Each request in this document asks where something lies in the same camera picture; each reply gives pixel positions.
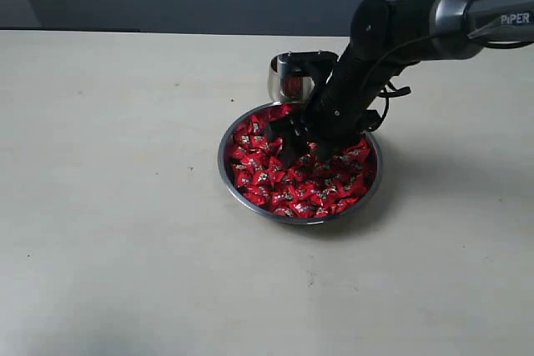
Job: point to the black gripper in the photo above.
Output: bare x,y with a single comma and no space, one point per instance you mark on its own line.
331,114

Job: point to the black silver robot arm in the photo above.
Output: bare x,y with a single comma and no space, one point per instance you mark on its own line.
413,31

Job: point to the shiny steel cup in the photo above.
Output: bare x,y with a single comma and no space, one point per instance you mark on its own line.
277,81

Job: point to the steel round bowl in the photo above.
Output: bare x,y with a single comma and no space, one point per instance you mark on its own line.
300,219

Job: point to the red wrapped candy pile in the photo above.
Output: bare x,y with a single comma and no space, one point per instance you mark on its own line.
292,189

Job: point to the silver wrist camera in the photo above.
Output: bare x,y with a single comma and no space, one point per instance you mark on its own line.
305,64

